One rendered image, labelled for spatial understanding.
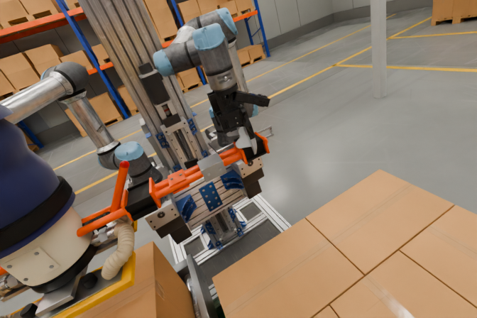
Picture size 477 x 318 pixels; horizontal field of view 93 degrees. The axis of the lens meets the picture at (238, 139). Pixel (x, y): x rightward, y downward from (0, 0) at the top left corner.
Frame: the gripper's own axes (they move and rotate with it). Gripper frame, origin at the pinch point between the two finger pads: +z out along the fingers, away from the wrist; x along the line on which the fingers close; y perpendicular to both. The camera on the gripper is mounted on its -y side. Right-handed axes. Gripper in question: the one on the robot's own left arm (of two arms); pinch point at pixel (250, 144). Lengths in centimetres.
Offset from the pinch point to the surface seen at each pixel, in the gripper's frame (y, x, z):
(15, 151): 50, 4, -25
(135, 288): 54, -1, 34
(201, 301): 41, -7, 67
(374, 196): -63, -14, 73
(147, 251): 50, -14, 34
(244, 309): 25, 2, 74
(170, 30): -55, -728, -53
